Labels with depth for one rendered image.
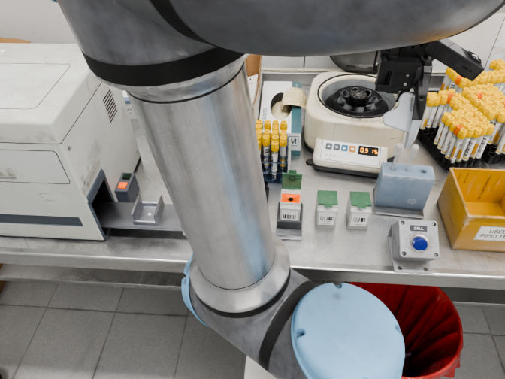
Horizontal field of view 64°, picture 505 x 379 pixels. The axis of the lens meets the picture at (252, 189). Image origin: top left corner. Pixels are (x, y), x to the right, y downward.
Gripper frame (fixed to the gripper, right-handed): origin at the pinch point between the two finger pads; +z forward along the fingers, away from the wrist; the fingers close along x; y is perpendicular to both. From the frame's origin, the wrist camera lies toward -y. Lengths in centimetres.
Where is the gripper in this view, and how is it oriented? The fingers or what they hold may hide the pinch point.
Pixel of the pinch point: (404, 125)
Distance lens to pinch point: 80.5
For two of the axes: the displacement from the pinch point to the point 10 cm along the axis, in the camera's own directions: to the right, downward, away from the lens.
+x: -1.4, 7.0, -7.0
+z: 0.3, 7.1, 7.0
